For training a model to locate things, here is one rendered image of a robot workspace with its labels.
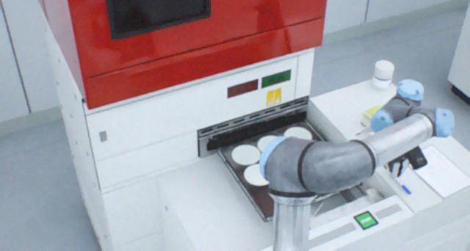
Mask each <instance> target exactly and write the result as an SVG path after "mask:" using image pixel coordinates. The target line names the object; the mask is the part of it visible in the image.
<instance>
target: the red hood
mask: <svg viewBox="0 0 470 251"><path fill-rule="evenodd" d="M38 1H39V3H40V6H41V8H42V10H43V12H44V14H45V17H46V20H47V21H48V24H49V26H50V27H51V30H52V33H53V35H54V37H55V39H56V41H57V43H58V46H59V49H60V51H61V52H62V55H63V56H64V59H65V62H66V64H67V66H68V67H69V68H70V71H71V74H72V76H73V78H74V80H75V82H76V84H77V87H78V89H79V92H80V93H81V95H82V98H83V101H84V103H85V105H86V107H87V108H88V109H89V110H91V109H95V108H98V107H101V106H106V105H110V104H113V103H118V102H121V101H126V100H129V99H130V98H134V97H137V96H141V95H146V94H148V93H152V92H157V91H160V90H166V88H168V87H174V86H177V85H180V84H185V83H189V82H191V81H196V80H200V79H203V78H205V77H209V76H213V75H217V74H220V73H224V72H228V71H232V70H236V69H239V68H242V67H245V66H248V65H253V64H256V63H260V62H265V61H267V60H271V59H276V58H279V57H284V55H287V54H293V53H295V52H299V51H304V50H307V49H310V48H315V47H318V46H322V41H323V35H324V28H325V17H326V10H327V4H328V0H38Z"/></svg>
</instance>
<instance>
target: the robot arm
mask: <svg viewBox="0 0 470 251"><path fill-rule="evenodd" d="M396 91H397V92H396V94H395V95H394V96H393V97H392V99H391V100H390V101H389V102H388V103H386V104H385V105H383V106H382V107H381V108H380V109H378V110H377V112H376V113H375V114H374V115H373V117H371V119H370V126H371V128H372V130H373V131H374V133H375V134H373V135H371V136H368V137H366V138H364V139H362V140H360V139H351V140H349V141H347V142H323V141H316V140H312V139H301V138H298V137H277V138H275V139H272V140H271V141H270V142H269V144H268V146H266V147H265V149H264V150H263V153H261V157H260V160H259V171H260V173H261V175H262V178H264V179H265V180H266V181H267V182H269V195H270V196H271V197H272V198H273V200H274V218H273V240H272V251H308V235H309V217H310V213H311V201H313V199H314V198H315V197H316V196H317V193H331V192H338V191H339V190H341V189H346V188H349V187H351V186H354V185H356V184H358V183H361V182H364V180H366V179H367V178H369V177H371V176H372V175H373V174H374V173H375V172H376V169H377V168H378V167H380V166H382V165H385V167H386V168H387V170H388V171H389V172H390V176H391V177H392V178H393V179H395V178H398V177H400V176H401V175H402V174H403V173H404V171H405V170H406V169H407V168H408V166H409V165H410V164H411V166H412V168H413V170H418V169H420V168H422V167H424V166H427V165H428V161H427V158H426V157H425V155H424V154H423V152H422V151H421V149H420V147H419V144H421V143H423V142H426V141H427V140H429V139H431V138H433V137H437V138H448V137H450V136H451V134H452V132H453V130H454V127H455V118H454V115H453V113H452V112H451V111H449V110H446V109H439V107H438V108H431V107H420V106H421V102H422V99H424V97H422V95H423V87H422V85H421V84H420V83H419V82H418V81H415V80H412V79H405V80H402V81H401V82H400V83H399V84H398V87H397V89H396Z"/></svg>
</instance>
